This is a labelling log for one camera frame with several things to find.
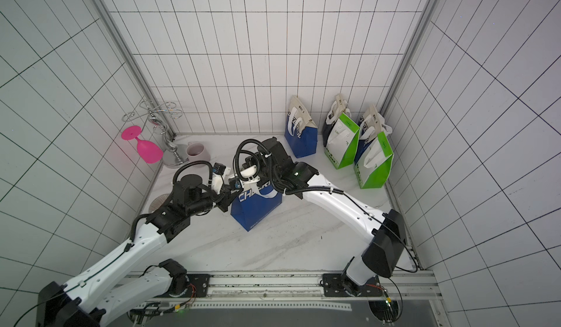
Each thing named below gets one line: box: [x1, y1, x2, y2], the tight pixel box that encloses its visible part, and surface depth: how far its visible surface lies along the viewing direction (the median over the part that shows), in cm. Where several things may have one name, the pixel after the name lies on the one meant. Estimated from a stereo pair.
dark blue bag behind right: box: [355, 103, 393, 163], surface depth 97 cm
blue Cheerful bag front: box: [230, 181, 283, 233], surface depth 78 cm
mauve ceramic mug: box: [185, 141, 212, 163], surface depth 108 cm
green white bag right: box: [354, 131, 395, 190], surface depth 87 cm
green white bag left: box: [324, 112, 361, 171], surface depth 95 cm
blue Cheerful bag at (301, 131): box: [284, 94, 319, 159], surface depth 102 cm
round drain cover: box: [148, 193, 170, 214], surface depth 91 cm
